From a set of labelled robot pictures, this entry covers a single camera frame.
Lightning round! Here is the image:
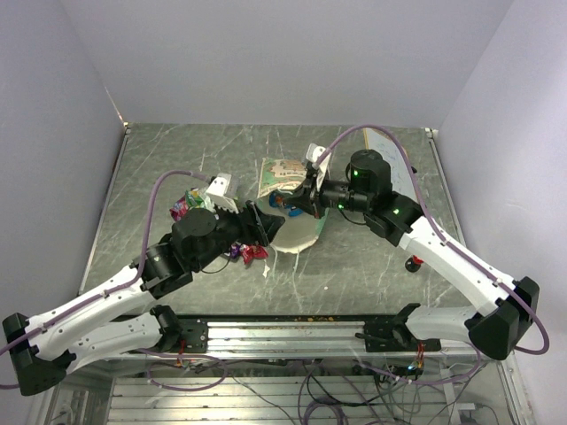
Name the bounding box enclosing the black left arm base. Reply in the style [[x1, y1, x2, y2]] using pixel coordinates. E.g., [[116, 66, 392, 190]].
[[149, 316, 209, 354]]

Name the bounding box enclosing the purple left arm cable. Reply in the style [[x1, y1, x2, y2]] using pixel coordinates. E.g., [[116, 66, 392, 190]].
[[0, 170, 229, 393]]

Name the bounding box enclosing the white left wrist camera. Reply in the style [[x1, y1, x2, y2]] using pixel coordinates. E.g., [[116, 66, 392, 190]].
[[206, 173, 239, 213]]

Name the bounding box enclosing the blue snack packet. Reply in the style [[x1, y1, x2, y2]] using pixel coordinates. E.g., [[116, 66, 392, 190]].
[[268, 191, 303, 218]]

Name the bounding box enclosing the yellow framed whiteboard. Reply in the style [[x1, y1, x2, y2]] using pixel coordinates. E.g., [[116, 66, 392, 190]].
[[363, 128, 417, 201]]

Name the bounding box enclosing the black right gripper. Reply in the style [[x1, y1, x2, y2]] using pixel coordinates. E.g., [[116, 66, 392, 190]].
[[283, 169, 372, 220]]

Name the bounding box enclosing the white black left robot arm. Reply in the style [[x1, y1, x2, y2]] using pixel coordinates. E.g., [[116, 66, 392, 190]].
[[2, 201, 285, 397]]

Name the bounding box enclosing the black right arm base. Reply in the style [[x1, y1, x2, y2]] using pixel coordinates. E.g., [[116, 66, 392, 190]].
[[354, 315, 442, 352]]

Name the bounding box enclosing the green patterned paper bag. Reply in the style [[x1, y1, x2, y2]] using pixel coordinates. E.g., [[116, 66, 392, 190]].
[[257, 158, 328, 254]]

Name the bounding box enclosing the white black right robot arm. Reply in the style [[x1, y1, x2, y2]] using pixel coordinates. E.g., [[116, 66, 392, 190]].
[[280, 150, 540, 360]]

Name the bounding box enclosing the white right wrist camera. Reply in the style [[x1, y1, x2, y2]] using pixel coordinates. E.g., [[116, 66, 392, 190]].
[[304, 143, 331, 189]]

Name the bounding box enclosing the aluminium frame rail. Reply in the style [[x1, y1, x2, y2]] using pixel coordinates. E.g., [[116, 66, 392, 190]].
[[47, 319, 515, 359]]

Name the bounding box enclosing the purple Fox's berries candy bag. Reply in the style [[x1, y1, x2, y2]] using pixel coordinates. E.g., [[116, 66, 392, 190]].
[[169, 197, 190, 222]]

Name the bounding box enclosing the red snack packet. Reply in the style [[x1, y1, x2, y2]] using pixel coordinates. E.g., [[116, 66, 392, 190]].
[[240, 244, 268, 267]]

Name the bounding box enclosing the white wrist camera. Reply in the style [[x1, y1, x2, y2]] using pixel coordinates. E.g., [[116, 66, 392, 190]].
[[206, 173, 239, 213], [304, 143, 331, 189]]

